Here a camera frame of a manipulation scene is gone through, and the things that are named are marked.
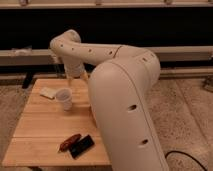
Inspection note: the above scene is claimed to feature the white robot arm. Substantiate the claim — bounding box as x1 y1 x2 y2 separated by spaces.
50 30 169 171

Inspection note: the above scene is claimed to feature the long grey beam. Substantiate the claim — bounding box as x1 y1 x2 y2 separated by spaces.
0 46 213 66

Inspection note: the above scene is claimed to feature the white sponge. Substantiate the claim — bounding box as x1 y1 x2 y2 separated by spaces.
40 87 56 99

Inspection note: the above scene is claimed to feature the wooden table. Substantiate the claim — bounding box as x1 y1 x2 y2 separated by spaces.
2 79 109 167

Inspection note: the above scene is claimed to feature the black rectangular block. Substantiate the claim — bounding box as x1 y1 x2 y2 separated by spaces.
69 135 95 159

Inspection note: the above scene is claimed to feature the black cable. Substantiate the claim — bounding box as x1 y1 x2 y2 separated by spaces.
164 150 208 171

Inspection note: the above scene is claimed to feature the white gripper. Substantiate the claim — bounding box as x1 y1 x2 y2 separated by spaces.
64 62 89 87

